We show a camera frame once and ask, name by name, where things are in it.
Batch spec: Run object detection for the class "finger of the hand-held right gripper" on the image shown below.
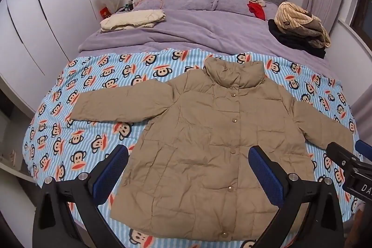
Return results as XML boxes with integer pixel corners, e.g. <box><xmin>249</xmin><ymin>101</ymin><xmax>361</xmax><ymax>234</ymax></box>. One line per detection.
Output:
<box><xmin>325</xmin><ymin>142</ymin><xmax>372</xmax><ymax>172</ymax></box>
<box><xmin>355</xmin><ymin>139</ymin><xmax>372</xmax><ymax>158</ymax></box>

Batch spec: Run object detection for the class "red cloth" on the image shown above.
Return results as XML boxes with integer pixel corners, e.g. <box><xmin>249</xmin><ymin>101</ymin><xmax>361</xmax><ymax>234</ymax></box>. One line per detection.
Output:
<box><xmin>247</xmin><ymin>1</ymin><xmax>266</xmax><ymax>21</ymax></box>

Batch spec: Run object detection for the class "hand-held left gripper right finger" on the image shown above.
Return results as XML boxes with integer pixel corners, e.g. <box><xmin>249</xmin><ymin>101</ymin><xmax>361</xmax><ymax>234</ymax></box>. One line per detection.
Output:
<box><xmin>249</xmin><ymin>145</ymin><xmax>345</xmax><ymax>248</ymax></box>

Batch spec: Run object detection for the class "blue striped monkey print blanket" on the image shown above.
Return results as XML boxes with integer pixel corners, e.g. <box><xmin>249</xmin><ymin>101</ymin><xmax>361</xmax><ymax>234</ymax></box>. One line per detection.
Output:
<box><xmin>23</xmin><ymin>49</ymin><xmax>367</xmax><ymax>248</ymax></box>

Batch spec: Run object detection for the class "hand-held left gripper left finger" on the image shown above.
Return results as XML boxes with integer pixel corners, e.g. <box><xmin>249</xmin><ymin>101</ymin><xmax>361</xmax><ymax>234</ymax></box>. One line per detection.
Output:
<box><xmin>32</xmin><ymin>144</ymin><xmax>129</xmax><ymax>248</ymax></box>

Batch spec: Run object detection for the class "white wardrobe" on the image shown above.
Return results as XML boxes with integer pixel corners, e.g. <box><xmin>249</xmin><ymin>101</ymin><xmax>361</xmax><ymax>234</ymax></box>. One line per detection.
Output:
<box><xmin>0</xmin><ymin>0</ymin><xmax>103</xmax><ymax>126</ymax></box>

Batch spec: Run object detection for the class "grey-brown garment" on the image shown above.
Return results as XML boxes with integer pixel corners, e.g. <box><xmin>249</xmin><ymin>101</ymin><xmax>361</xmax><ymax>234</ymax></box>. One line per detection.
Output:
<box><xmin>301</xmin><ymin>13</ymin><xmax>328</xmax><ymax>49</ymax></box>

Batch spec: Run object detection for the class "beige striped garment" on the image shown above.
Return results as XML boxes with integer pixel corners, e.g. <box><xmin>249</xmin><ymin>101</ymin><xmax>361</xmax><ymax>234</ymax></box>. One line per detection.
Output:
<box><xmin>275</xmin><ymin>2</ymin><xmax>332</xmax><ymax>48</ymax></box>

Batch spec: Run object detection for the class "purple duvet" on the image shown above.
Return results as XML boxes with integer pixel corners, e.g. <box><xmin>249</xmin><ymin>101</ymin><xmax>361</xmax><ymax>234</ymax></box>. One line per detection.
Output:
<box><xmin>78</xmin><ymin>8</ymin><xmax>330</xmax><ymax>63</ymax></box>

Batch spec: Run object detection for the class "black garment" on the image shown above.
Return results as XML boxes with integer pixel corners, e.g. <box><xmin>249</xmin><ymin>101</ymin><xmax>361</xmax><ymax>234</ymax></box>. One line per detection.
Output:
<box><xmin>267</xmin><ymin>19</ymin><xmax>327</xmax><ymax>60</ymax></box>

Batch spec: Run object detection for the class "khaki puffer jacket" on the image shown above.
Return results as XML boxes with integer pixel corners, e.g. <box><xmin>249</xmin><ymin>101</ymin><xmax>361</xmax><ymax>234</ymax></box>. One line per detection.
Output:
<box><xmin>70</xmin><ymin>56</ymin><xmax>354</xmax><ymax>242</ymax></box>

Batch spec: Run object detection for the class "folded cream garment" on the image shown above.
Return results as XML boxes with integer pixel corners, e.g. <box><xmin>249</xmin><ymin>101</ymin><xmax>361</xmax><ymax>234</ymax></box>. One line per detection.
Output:
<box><xmin>100</xmin><ymin>9</ymin><xmax>166</xmax><ymax>33</ymax></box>

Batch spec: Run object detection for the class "orange cable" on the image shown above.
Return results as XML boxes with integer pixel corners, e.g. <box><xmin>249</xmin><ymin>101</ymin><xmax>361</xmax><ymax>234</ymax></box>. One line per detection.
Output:
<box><xmin>139</xmin><ymin>0</ymin><xmax>164</xmax><ymax>11</ymax></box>

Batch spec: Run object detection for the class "dark framed window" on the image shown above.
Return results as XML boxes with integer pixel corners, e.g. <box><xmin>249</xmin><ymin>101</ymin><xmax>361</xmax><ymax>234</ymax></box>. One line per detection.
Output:
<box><xmin>349</xmin><ymin>0</ymin><xmax>372</xmax><ymax>35</ymax></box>

